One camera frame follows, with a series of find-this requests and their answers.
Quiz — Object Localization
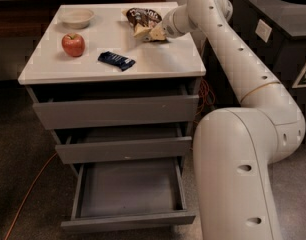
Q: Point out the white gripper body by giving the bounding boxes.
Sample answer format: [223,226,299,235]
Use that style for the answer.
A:
[162,12,179,38]

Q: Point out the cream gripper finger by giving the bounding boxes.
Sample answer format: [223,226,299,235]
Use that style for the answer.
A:
[133,24,151,39]
[149,23,166,41]

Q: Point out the brown chip bag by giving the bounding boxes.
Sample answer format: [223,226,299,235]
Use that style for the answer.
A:
[122,7,162,29]

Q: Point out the grey bottom drawer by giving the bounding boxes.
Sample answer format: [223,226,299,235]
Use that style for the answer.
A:
[61,157,195,234]

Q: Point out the grey drawer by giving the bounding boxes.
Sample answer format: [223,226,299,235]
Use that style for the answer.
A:
[56,123,192,164]
[28,84,198,130]
[61,157,195,234]

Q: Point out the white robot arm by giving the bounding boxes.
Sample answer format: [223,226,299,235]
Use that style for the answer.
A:
[158,0,306,240]

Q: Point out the grey top drawer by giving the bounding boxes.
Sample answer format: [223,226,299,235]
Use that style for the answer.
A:
[28,84,198,130]

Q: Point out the grey drawer cabinet white top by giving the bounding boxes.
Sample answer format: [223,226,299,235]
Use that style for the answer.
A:
[18,2,207,185]

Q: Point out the grey middle drawer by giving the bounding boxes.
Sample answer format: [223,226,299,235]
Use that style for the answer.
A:
[56,123,192,164]

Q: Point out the dark blue snack bar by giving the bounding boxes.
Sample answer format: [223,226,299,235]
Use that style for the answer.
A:
[98,51,135,71]

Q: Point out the white paper bowl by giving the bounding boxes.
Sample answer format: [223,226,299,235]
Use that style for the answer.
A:
[59,9,94,29]

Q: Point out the red apple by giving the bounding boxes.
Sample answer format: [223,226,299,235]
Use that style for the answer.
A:
[61,33,85,57]

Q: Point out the white label on bin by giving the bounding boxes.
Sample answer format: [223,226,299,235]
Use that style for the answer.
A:
[255,20,272,43]

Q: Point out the black trash bin cabinet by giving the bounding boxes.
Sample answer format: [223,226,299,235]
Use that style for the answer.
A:
[203,0,306,135]

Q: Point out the orange extension cable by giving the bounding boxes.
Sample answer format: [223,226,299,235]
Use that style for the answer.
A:
[2,0,227,240]

